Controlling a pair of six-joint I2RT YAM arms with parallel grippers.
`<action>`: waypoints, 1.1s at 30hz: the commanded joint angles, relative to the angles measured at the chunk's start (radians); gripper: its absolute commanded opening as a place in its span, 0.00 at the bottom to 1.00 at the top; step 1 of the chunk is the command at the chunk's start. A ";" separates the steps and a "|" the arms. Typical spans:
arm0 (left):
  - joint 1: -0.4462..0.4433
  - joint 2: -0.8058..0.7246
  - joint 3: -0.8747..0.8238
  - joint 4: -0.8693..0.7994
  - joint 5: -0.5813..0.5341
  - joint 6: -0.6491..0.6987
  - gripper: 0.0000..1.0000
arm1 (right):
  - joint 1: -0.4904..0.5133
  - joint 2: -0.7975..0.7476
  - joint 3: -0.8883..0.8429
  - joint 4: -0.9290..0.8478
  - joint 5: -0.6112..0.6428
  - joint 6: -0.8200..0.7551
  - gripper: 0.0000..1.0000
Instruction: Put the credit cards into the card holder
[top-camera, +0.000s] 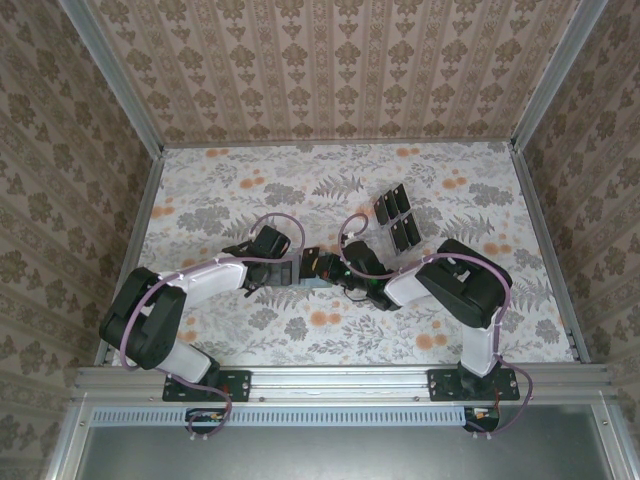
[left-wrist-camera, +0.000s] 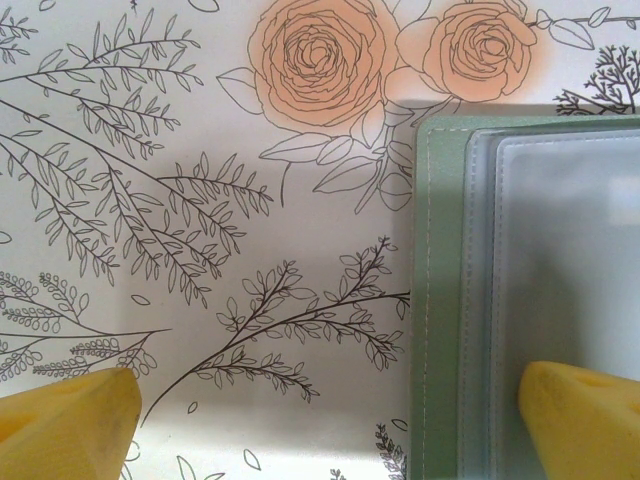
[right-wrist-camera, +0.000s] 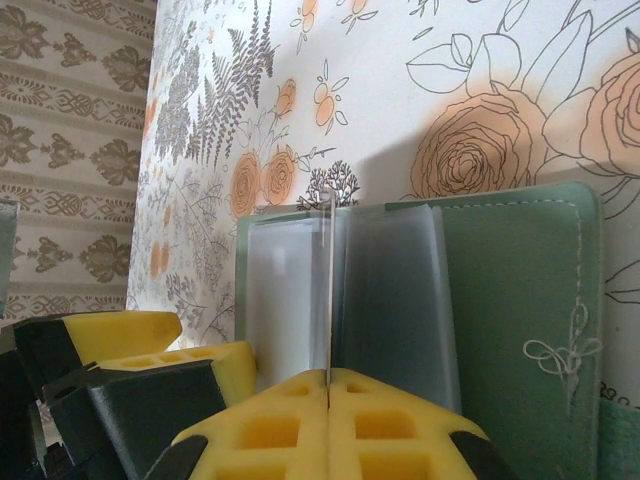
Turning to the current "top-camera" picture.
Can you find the floral patterned table cover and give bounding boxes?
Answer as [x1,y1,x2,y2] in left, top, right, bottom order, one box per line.
[119,141,584,369]

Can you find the small black connector box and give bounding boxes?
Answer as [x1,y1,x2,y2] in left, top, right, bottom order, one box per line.
[462,405,501,432]
[184,407,226,434]

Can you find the grey metal panel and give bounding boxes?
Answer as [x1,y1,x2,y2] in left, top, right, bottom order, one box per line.
[49,404,640,480]

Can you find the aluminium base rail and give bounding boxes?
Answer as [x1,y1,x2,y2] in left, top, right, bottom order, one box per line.
[69,363,621,404]

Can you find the grey slotted cable duct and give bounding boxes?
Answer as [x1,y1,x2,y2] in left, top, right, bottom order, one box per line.
[92,405,471,427]

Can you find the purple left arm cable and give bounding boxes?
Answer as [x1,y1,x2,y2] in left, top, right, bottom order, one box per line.
[118,213,309,441]

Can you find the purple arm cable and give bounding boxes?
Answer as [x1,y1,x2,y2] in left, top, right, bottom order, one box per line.
[339,213,535,441]
[118,213,309,441]

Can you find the aluminium side rail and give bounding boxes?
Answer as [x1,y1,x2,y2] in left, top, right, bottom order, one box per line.
[92,147,167,371]
[509,144,591,364]

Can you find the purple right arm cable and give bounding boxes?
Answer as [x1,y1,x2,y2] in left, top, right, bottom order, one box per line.
[339,213,535,441]

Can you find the aluminium frame post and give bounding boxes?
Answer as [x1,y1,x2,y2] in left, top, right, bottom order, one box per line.
[57,0,166,156]
[509,0,609,151]

